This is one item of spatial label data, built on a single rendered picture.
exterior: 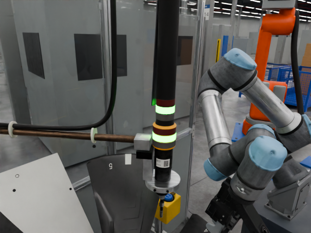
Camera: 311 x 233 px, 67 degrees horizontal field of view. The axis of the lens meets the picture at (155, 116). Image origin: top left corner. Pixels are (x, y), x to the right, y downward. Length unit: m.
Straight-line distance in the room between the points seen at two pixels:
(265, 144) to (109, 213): 0.41
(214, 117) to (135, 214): 0.42
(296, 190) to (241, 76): 0.52
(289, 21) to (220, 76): 3.48
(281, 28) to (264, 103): 3.39
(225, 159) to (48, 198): 0.53
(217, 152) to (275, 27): 3.74
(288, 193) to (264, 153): 0.61
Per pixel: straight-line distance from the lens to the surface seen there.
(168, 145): 0.42
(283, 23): 4.36
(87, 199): 1.39
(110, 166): 0.67
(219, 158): 0.72
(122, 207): 0.63
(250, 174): 0.60
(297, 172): 1.18
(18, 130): 0.53
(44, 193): 0.79
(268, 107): 1.05
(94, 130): 0.46
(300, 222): 1.24
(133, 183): 0.64
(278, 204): 1.21
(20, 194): 0.78
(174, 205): 1.07
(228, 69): 0.94
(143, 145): 0.44
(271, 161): 0.58
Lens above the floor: 1.73
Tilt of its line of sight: 19 degrees down
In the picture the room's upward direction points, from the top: 1 degrees clockwise
